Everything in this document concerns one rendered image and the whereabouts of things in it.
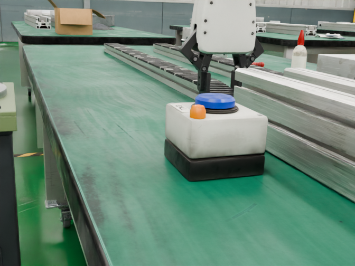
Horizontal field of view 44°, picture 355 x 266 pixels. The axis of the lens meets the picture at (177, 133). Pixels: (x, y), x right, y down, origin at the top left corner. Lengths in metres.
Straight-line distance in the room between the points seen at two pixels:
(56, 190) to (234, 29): 1.41
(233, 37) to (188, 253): 0.48
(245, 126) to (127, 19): 11.50
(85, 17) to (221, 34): 2.07
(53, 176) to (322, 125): 1.62
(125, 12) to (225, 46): 11.18
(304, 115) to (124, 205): 0.20
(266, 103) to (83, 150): 0.21
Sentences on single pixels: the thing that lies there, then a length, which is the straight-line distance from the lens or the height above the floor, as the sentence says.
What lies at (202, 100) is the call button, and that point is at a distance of 0.43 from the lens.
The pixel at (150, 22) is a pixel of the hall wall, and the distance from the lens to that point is 12.07.
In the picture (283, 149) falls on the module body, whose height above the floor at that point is 0.79.
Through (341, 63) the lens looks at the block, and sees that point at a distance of 0.71.
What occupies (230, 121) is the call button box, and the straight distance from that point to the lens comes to 0.41.
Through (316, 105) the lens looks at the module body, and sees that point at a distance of 0.44.
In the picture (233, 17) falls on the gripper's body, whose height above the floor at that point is 0.93.
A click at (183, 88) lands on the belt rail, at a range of 0.86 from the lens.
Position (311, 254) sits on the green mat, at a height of 0.78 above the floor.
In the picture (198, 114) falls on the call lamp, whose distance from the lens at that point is 0.40.
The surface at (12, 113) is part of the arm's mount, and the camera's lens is 0.59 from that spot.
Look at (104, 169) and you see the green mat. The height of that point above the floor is 0.78.
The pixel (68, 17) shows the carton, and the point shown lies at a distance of 2.73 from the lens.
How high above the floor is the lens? 0.93
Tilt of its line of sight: 15 degrees down
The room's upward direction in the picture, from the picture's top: 2 degrees clockwise
